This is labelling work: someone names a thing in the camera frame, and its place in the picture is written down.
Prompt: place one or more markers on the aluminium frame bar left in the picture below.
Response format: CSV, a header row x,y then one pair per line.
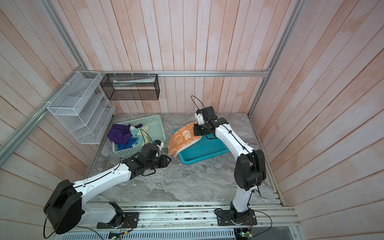
x,y
21,134

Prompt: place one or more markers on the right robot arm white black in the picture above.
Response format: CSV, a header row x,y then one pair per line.
x,y
250,169

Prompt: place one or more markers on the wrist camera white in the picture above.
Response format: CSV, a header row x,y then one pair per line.
x,y
199,117
159,144

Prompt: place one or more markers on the blue towel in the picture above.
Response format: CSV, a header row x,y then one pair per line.
x,y
127,145

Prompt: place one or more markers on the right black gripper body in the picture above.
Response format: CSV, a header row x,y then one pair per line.
x,y
207,124

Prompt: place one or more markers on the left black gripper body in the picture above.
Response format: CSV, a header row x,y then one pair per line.
x,y
152,163

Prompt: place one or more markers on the orange bunny print towel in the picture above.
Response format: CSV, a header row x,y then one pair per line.
x,y
182,139

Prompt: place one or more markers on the aluminium frame bar back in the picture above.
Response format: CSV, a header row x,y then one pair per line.
x,y
201,73

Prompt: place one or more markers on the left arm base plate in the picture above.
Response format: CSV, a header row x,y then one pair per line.
x,y
126,220

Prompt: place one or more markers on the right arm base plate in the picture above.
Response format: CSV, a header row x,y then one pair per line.
x,y
232,217

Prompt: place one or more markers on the aluminium mounting rail front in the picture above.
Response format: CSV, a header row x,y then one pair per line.
x,y
200,215

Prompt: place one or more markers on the aluminium frame bar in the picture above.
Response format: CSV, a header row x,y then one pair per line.
x,y
201,73
21,134

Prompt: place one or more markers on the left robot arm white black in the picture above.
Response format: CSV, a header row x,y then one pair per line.
x,y
67,207

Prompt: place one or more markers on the aluminium frame post right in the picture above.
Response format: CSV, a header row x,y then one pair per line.
x,y
287,33

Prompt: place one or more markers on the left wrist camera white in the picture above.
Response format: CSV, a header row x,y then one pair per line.
x,y
159,144

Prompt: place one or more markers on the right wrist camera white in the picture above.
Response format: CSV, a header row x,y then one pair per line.
x,y
199,117

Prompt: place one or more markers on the green circuit board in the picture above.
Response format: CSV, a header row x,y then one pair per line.
x,y
243,235

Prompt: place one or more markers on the purple towel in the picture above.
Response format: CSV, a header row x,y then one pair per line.
x,y
123,134

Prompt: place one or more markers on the white wire mesh shelf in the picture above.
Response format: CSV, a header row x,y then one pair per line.
x,y
84,112

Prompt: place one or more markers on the light green plastic basket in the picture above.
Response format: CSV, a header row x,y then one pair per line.
x,y
155,131

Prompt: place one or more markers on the yellow teal hippo towel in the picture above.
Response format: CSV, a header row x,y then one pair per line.
x,y
140,135

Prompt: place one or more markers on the black mesh wall basket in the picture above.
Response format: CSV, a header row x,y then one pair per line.
x,y
131,86

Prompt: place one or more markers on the white vented cable duct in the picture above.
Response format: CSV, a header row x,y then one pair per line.
x,y
185,234

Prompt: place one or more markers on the teal plastic basket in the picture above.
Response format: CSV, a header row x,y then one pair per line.
x,y
202,150

